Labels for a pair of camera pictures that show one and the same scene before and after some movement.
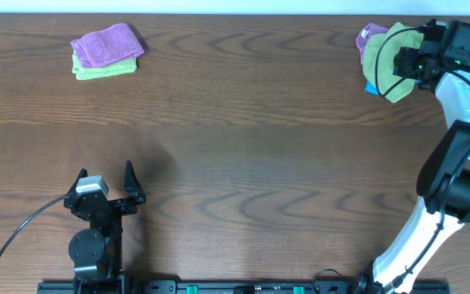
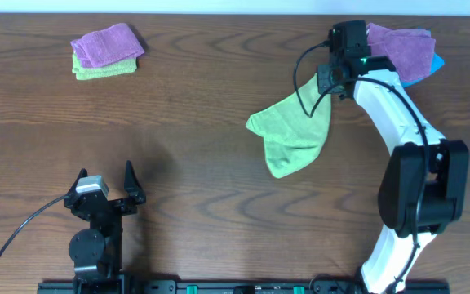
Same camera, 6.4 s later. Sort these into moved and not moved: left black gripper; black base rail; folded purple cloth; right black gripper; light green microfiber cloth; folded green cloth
Moved: right black gripper; light green microfiber cloth
Not moved: black base rail; folded purple cloth; left black gripper; folded green cloth
